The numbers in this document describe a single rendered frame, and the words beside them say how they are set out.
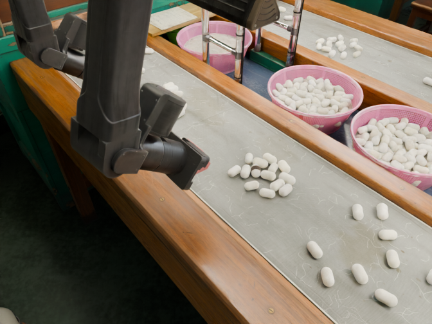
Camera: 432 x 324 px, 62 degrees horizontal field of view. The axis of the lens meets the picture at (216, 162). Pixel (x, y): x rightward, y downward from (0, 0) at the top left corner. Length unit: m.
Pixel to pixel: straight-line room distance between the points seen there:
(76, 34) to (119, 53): 0.49
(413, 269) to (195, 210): 0.41
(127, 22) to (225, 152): 0.54
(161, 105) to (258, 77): 0.82
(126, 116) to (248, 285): 0.35
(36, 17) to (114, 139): 0.43
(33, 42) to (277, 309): 0.67
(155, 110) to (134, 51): 0.11
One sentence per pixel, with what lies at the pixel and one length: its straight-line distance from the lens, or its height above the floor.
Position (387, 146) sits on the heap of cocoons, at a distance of 0.98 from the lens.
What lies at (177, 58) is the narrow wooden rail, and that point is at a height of 0.76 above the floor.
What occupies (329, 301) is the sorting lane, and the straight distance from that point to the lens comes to 0.68.
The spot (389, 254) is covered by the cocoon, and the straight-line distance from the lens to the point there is 0.74.
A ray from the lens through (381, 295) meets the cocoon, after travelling 0.69.
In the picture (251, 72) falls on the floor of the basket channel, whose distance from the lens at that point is 1.31.
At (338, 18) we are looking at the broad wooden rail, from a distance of 1.59.
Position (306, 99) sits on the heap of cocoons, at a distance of 1.07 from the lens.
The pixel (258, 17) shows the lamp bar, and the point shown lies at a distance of 0.71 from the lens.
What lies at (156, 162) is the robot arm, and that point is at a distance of 0.54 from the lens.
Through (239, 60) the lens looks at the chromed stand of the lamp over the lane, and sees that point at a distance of 1.07.
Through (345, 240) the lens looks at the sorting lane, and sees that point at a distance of 0.75.
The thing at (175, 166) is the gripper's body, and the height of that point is 0.92.
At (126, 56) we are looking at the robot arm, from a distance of 0.41.
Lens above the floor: 1.33
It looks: 44 degrees down
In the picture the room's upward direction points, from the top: straight up
